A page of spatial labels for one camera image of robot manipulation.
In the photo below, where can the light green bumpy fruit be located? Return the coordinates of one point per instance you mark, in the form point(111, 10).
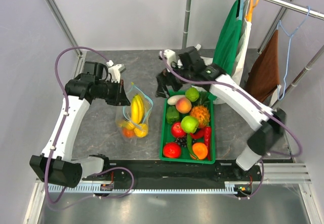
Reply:
point(192, 94)

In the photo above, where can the orange pineapple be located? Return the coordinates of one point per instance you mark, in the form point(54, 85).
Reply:
point(200, 110)

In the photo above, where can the silver horizontal rack bar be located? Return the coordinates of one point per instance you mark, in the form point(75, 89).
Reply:
point(297, 8)

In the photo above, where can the light blue clothes hanger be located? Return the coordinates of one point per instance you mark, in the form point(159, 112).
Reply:
point(290, 36)

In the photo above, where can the green apple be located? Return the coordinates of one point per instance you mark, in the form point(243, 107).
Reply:
point(189, 124)

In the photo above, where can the orange fruit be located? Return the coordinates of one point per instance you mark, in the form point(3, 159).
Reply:
point(200, 150)

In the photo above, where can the yellow banana bunch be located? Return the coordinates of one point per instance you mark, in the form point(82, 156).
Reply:
point(137, 109)

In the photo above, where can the green hanging cloth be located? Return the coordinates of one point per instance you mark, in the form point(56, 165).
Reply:
point(227, 44)

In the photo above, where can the white radish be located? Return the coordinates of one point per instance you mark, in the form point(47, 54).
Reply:
point(174, 99)

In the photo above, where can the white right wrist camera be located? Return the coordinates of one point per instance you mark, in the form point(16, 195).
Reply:
point(169, 57)

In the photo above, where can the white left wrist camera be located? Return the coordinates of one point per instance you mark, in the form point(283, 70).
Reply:
point(115, 71)

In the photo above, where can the clear zip top bag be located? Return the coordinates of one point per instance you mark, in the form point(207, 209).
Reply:
point(123, 113)

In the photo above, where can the grey vertical rack pole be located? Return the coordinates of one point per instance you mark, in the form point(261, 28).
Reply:
point(186, 23)

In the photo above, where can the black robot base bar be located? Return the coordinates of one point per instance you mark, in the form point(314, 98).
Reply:
point(157, 174)

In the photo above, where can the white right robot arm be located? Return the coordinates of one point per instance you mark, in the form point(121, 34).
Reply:
point(268, 125)

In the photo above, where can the grey right rack pole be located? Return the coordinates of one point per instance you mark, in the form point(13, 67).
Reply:
point(302, 73)

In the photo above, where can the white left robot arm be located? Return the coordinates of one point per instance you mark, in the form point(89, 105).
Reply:
point(55, 164)

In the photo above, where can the black grape bunch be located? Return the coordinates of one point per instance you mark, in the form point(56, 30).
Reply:
point(182, 142)

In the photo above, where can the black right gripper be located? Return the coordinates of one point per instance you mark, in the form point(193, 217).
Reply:
point(165, 78)

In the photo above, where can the red chili pepper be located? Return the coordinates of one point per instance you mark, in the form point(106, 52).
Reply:
point(207, 137)

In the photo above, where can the dark green bell pepper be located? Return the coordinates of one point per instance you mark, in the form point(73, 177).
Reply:
point(172, 115)

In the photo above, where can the peach fruit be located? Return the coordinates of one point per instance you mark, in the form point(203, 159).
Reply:
point(183, 105)

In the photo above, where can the orange clothes hanger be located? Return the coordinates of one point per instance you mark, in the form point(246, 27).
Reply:
point(252, 5)

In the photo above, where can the red apple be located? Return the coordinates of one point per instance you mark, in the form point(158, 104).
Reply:
point(177, 131)

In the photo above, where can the green plastic tray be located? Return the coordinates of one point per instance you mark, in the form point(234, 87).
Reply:
point(198, 136)

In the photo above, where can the white hanging cloth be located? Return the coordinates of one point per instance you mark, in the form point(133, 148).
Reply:
point(242, 46)

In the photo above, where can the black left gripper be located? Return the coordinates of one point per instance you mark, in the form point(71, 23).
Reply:
point(120, 98)

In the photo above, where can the orange mini pumpkin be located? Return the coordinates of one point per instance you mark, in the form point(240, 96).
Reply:
point(128, 133)

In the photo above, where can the brown hanging towel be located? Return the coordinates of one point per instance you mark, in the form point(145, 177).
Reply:
point(263, 78)

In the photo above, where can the red tomato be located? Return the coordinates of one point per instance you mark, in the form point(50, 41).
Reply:
point(172, 150)

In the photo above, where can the green chili pepper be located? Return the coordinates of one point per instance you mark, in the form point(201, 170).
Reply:
point(189, 147)

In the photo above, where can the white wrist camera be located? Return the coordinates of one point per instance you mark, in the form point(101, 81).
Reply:
point(115, 71)
point(169, 57)

